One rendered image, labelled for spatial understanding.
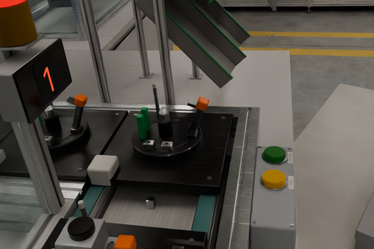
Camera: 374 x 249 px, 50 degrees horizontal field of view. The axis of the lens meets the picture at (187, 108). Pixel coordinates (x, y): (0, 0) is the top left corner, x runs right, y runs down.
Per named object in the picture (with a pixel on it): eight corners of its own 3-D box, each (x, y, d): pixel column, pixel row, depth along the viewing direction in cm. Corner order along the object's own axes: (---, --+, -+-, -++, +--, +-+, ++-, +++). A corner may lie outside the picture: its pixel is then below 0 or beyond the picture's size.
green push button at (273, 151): (285, 154, 76) (285, 145, 75) (285, 167, 73) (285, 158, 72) (264, 153, 77) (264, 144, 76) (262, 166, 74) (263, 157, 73)
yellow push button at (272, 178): (285, 178, 71) (285, 169, 70) (285, 193, 67) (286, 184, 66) (262, 176, 71) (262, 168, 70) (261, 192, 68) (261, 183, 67)
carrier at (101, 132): (129, 117, 94) (120, 69, 88) (87, 185, 74) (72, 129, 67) (37, 114, 99) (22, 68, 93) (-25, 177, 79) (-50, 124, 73)
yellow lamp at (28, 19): (45, 33, 54) (35, -4, 51) (25, 47, 50) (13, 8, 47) (12, 33, 55) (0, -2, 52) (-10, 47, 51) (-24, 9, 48)
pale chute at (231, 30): (240, 45, 117) (250, 35, 115) (227, 63, 107) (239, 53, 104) (171, -25, 114) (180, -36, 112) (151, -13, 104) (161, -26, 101)
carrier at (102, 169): (234, 121, 89) (232, 69, 82) (219, 195, 68) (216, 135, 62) (131, 117, 94) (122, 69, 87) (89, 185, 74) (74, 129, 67)
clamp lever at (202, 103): (197, 129, 78) (210, 99, 74) (195, 135, 77) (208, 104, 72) (180, 123, 78) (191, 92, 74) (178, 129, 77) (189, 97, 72)
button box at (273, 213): (291, 170, 80) (293, 145, 77) (294, 256, 62) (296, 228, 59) (256, 168, 82) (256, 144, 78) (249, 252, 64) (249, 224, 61)
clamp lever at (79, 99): (82, 125, 84) (88, 96, 79) (78, 130, 82) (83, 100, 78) (66, 119, 84) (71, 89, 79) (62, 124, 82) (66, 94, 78)
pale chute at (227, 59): (235, 66, 105) (246, 55, 102) (220, 89, 94) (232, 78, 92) (158, -11, 102) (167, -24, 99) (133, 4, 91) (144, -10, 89)
